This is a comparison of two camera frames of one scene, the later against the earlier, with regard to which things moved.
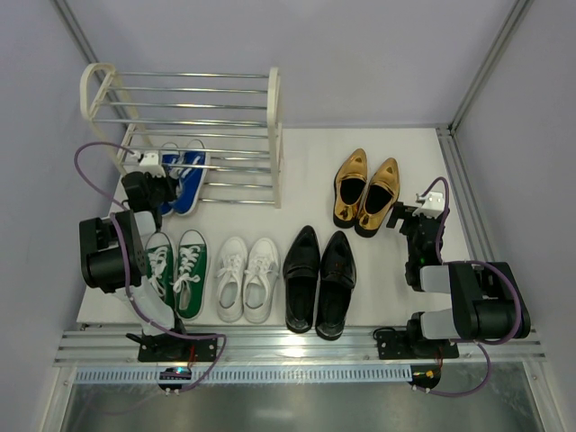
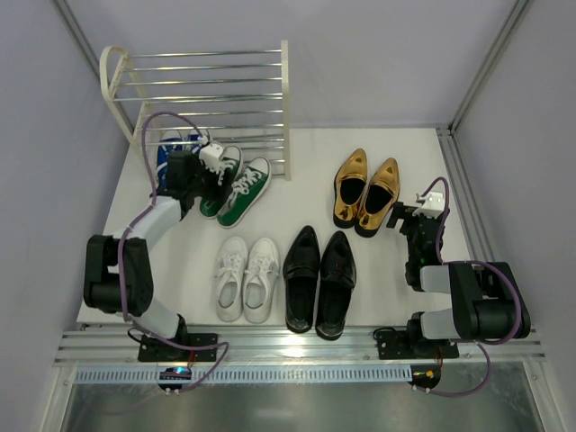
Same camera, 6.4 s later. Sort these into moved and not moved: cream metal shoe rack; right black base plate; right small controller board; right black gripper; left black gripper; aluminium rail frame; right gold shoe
Moved: left black gripper; cream metal shoe rack
Not moved: right gold shoe; right black gripper; aluminium rail frame; right black base plate; right small controller board
